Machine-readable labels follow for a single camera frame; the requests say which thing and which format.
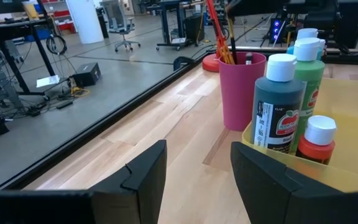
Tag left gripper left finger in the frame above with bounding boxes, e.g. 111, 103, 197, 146
88, 139, 168, 224

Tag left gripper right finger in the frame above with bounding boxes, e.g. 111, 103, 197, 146
231, 142, 345, 224

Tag orange paint bottle black label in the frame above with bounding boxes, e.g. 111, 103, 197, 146
295, 114, 338, 166

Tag large black paint bottle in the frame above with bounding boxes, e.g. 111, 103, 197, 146
250, 53, 306, 155

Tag large green paint bottle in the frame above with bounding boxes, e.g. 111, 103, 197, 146
289, 37, 326, 153

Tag small paintbrush orange bristles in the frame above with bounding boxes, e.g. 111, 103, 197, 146
227, 15, 238, 65

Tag large teal paint bottle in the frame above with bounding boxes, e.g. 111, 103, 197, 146
286, 27, 326, 62

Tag yellow translucent plastic bin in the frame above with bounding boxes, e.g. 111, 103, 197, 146
241, 77, 358, 194

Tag maroon plastic cup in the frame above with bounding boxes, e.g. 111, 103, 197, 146
218, 51, 267, 132

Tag black box on floor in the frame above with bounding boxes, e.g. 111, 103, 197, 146
72, 62, 102, 88

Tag white paper sheet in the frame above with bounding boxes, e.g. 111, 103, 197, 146
35, 74, 61, 89

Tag red lamp stand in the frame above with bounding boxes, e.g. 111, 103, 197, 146
201, 0, 231, 73

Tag grey office chair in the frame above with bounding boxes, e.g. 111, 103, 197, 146
100, 0, 142, 53

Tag black rolling desk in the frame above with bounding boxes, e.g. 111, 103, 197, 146
138, 0, 206, 52

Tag computer tower blue lights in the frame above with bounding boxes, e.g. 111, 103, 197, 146
268, 17, 287, 44

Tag white round pillar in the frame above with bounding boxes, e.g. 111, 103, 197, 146
66, 0, 104, 45

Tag blue crate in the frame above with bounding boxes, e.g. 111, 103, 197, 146
25, 28, 51, 42

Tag black workbench desk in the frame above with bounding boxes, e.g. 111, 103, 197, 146
0, 17, 57, 96

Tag yellow bucket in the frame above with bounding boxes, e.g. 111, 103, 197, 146
22, 0, 40, 20

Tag black frame handle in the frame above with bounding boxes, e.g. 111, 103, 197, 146
172, 55, 196, 72

